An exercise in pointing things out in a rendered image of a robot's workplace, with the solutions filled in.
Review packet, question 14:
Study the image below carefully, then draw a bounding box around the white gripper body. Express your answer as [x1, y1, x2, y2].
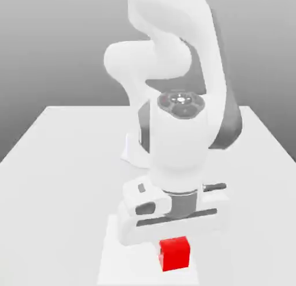
[117, 193, 230, 247]

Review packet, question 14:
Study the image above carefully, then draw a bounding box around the small red cube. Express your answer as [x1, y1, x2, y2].
[158, 236, 191, 272]

